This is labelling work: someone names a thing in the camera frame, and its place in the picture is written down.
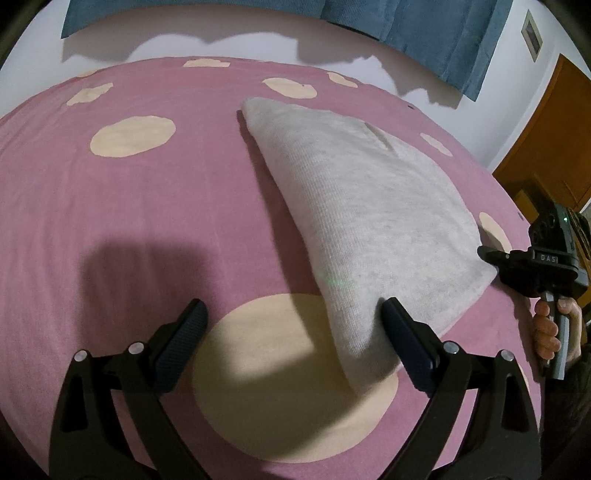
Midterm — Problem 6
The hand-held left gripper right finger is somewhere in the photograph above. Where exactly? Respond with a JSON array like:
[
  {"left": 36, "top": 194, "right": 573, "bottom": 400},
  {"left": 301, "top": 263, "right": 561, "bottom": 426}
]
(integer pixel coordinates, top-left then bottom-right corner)
[{"left": 379, "top": 296, "right": 543, "bottom": 480}]

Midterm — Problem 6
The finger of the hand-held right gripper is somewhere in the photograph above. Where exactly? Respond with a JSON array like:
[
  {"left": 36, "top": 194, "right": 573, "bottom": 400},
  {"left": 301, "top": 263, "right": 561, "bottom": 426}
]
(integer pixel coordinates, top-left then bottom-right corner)
[{"left": 477, "top": 246, "right": 509, "bottom": 274}]

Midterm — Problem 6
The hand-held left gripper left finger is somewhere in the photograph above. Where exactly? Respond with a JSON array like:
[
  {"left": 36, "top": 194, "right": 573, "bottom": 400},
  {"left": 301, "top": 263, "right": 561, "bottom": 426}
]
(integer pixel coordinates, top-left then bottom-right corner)
[{"left": 48, "top": 298, "right": 208, "bottom": 480}]

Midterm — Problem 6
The beige knit sweater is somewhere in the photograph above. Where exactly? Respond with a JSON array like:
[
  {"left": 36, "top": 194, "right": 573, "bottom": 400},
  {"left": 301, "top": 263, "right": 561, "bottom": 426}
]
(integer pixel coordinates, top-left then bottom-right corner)
[{"left": 240, "top": 97, "right": 499, "bottom": 394}]

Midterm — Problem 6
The person's right forearm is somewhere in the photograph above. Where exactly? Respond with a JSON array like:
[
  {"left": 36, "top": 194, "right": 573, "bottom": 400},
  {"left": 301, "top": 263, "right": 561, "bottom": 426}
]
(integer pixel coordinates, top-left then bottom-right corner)
[{"left": 556, "top": 339, "right": 591, "bottom": 444}]

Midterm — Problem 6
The person's right hand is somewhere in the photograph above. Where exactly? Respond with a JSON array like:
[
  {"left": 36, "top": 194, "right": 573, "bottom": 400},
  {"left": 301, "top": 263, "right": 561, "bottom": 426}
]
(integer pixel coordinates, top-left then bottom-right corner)
[{"left": 532, "top": 296, "right": 584, "bottom": 366}]

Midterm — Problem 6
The pink polka dot blanket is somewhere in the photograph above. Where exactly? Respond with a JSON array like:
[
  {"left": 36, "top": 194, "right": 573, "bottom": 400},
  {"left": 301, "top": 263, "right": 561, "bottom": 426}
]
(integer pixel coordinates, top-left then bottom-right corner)
[{"left": 0, "top": 56, "right": 546, "bottom": 480}]

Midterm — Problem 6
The wooden door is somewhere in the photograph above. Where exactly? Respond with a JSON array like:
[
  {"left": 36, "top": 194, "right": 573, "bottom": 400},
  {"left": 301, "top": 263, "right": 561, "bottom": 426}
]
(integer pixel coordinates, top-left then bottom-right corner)
[{"left": 492, "top": 53, "right": 591, "bottom": 217}]

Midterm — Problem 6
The blue curtain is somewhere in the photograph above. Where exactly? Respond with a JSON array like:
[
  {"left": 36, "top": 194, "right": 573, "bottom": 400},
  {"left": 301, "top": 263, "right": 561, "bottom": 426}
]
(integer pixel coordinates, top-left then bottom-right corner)
[{"left": 60, "top": 0, "right": 514, "bottom": 102}]

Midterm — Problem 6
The framed wall picture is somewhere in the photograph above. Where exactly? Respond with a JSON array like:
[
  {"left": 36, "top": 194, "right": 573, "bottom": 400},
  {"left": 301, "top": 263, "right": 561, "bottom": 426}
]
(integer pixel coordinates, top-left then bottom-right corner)
[{"left": 520, "top": 10, "right": 544, "bottom": 64}]

